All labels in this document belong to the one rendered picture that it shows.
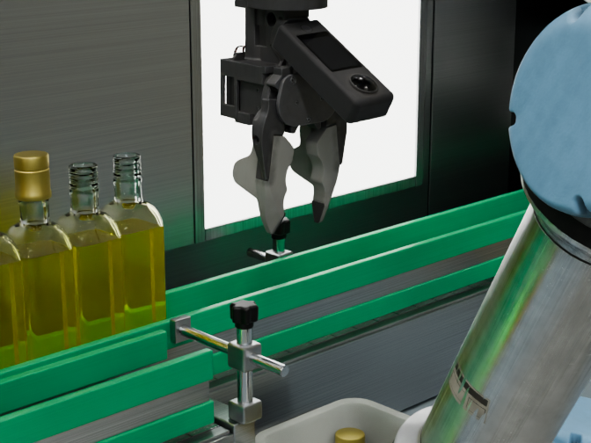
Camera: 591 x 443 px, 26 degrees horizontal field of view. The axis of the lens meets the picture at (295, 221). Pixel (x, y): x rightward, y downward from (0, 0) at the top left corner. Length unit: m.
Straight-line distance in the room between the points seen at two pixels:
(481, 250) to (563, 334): 0.95
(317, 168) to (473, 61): 0.84
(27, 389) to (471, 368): 0.53
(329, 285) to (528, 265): 0.76
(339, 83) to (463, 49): 0.90
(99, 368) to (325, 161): 0.32
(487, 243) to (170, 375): 0.63
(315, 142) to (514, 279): 0.39
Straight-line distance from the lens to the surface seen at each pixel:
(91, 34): 1.45
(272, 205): 1.13
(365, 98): 1.06
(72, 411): 1.20
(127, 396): 1.24
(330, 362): 1.54
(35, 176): 1.26
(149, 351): 1.34
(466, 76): 1.97
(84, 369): 1.29
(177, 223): 1.56
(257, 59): 1.15
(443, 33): 1.92
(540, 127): 0.73
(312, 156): 1.16
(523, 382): 0.84
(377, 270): 1.59
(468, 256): 1.73
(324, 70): 1.08
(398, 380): 1.65
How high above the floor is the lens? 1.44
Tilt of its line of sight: 16 degrees down
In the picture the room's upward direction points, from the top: straight up
